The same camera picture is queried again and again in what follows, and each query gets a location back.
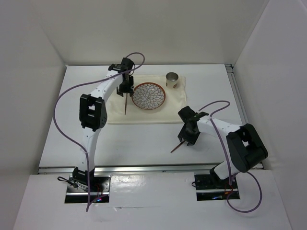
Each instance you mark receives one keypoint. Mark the copper knife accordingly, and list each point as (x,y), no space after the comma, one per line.
(178,146)

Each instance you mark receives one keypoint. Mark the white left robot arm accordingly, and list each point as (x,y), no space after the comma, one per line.
(93,114)

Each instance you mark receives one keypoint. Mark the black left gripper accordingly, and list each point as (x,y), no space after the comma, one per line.
(129,89)

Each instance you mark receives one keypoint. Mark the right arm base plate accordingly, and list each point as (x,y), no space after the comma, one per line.
(210,189)

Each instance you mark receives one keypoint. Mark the aluminium right side rail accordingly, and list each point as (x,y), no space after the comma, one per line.
(234,85)

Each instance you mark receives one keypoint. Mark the floral patterned plate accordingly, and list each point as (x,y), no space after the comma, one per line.
(148,96)

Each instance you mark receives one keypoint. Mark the aluminium front rail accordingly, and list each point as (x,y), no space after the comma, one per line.
(134,168)

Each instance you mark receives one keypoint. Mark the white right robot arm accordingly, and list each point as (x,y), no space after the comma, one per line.
(243,148)

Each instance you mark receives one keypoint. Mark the aluminium rail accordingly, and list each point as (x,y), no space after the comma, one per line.
(134,168)
(234,85)

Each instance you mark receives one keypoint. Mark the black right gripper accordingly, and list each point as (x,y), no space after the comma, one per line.
(191,140)

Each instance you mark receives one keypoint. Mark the small metal cup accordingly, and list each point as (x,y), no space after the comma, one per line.
(171,80)

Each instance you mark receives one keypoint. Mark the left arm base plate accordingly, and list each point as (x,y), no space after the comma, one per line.
(77,193)

